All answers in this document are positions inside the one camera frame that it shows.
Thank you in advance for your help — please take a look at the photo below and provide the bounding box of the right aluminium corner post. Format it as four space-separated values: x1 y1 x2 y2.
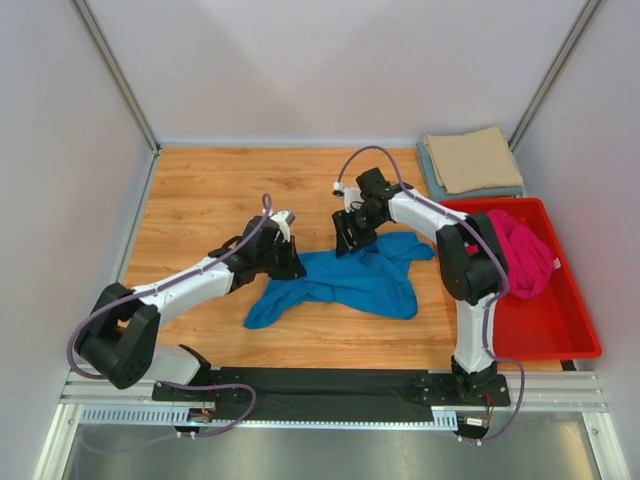
508 0 605 153

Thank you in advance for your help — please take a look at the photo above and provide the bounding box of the grey-blue folded t-shirt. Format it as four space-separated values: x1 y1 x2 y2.
416 142 524 202

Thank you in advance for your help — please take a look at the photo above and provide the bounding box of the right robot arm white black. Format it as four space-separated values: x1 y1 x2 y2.
332 168 508 398

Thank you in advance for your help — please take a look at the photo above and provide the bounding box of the left aluminium corner post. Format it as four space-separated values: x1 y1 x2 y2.
69 0 161 155

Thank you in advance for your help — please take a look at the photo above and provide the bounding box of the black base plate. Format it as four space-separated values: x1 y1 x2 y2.
151 368 252 405
410 369 511 407

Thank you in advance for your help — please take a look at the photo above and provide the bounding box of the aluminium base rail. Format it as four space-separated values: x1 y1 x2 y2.
35 365 628 479

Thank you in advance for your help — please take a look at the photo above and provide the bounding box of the pink t-shirt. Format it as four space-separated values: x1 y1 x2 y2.
488 209 557 299

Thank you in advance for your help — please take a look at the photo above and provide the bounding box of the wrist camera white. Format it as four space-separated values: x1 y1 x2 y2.
332 181 363 211
269 210 295 242

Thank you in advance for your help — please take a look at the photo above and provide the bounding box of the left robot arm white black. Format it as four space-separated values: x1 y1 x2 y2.
67 210 306 389

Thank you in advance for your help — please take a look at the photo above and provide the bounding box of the aluminium corner post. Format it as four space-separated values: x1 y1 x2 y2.
69 0 161 155
508 0 605 153

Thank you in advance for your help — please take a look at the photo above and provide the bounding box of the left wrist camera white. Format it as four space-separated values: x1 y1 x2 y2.
269 210 295 242

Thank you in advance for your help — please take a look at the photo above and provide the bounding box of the red plastic bin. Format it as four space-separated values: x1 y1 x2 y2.
443 197 602 361

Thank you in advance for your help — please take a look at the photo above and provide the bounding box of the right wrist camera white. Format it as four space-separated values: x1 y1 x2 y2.
332 181 363 211

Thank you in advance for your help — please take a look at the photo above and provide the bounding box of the blue t-shirt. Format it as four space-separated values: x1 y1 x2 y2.
244 231 436 330

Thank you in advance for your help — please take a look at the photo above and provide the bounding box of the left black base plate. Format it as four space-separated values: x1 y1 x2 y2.
151 368 252 405

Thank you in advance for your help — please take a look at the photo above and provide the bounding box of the beige folded t-shirt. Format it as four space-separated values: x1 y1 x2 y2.
423 126 524 194

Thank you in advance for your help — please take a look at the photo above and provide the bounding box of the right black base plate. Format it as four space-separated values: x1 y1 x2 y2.
410 369 511 407

